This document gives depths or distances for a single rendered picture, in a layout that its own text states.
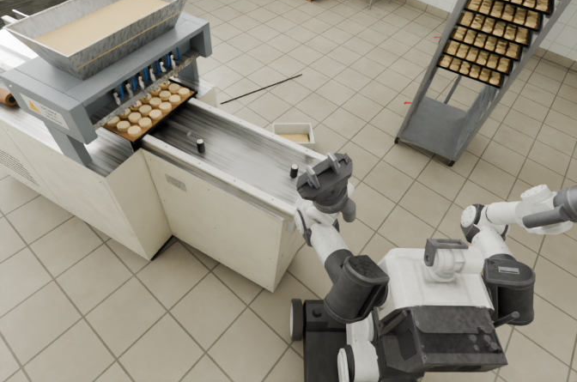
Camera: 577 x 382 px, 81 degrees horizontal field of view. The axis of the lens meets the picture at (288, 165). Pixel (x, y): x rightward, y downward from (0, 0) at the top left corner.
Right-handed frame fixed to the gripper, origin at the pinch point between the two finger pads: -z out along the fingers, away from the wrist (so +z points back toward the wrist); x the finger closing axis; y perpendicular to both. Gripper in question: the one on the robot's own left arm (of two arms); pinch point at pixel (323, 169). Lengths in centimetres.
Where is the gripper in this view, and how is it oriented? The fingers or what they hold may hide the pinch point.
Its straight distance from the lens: 64.7
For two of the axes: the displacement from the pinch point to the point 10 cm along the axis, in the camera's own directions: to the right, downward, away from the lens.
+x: 8.4, -5.5, 0.6
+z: 1.8, 3.7, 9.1
